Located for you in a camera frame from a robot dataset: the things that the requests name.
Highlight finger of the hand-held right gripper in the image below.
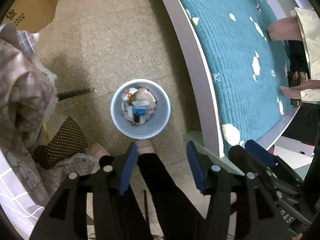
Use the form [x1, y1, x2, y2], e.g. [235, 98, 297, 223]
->
[245, 139, 302, 188]
[229, 145, 278, 193]

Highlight pink slipper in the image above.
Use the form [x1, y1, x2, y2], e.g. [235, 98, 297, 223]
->
[91, 143, 110, 160]
[135, 139, 155, 155]

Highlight pink garment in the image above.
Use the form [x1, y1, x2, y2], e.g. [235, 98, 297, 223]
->
[267, 16, 320, 100]

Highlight mint bunk bed frame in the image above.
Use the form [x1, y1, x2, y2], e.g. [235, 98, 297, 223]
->
[152, 0, 320, 175]

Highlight teal printed bed sheet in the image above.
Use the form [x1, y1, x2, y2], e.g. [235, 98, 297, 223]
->
[167, 0, 300, 145]

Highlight pink plaid blanket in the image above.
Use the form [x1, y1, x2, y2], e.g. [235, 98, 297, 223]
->
[0, 22, 100, 205]

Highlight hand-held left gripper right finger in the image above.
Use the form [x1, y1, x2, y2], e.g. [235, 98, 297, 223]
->
[186, 141, 292, 240]

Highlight beige sweater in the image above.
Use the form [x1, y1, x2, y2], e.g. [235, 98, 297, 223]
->
[290, 7, 320, 103]

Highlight light blue plastic bin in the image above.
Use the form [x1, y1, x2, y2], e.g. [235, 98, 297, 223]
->
[110, 79, 171, 140]

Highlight person's black trouser legs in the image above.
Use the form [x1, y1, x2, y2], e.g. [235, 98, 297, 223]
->
[99, 152, 208, 240]

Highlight dark patterned garment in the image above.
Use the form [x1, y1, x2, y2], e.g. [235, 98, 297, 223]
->
[287, 40, 312, 105]

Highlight black table leg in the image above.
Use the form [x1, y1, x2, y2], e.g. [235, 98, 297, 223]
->
[56, 87, 97, 101]

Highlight dotted floor mat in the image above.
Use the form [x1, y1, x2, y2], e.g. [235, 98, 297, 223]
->
[32, 116, 89, 170]

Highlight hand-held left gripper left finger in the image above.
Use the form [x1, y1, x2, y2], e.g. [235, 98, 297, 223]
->
[29, 142, 139, 240]

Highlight brown cardboard box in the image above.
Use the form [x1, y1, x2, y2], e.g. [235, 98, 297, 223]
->
[0, 0, 58, 33]

